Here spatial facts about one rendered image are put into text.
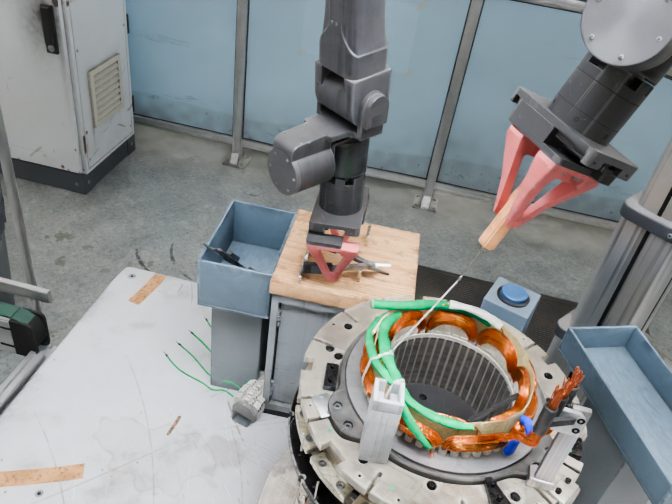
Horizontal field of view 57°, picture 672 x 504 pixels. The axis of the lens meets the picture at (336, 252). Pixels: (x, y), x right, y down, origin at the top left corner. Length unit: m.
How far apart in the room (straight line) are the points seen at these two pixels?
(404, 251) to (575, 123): 0.49
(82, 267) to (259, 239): 1.63
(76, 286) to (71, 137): 0.71
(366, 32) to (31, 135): 2.45
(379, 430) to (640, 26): 0.39
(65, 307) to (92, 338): 1.26
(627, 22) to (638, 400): 0.59
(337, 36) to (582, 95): 0.28
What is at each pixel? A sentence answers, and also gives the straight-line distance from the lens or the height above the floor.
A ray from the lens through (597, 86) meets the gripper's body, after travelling 0.52.
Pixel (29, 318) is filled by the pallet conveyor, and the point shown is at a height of 0.75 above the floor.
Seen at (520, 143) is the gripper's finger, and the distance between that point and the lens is 0.54.
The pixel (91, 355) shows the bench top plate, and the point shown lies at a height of 0.78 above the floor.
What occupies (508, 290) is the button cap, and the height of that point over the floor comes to 1.04.
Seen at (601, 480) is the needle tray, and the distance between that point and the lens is 0.93.
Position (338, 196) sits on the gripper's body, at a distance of 0.78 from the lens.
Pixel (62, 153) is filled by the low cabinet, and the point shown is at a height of 0.20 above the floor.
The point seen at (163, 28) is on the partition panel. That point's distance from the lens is 3.19.
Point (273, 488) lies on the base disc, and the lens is 0.96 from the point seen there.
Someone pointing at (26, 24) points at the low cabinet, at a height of 0.74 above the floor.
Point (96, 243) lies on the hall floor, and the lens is 2.73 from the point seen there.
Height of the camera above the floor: 1.61
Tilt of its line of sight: 36 degrees down
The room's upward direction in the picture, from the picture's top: 9 degrees clockwise
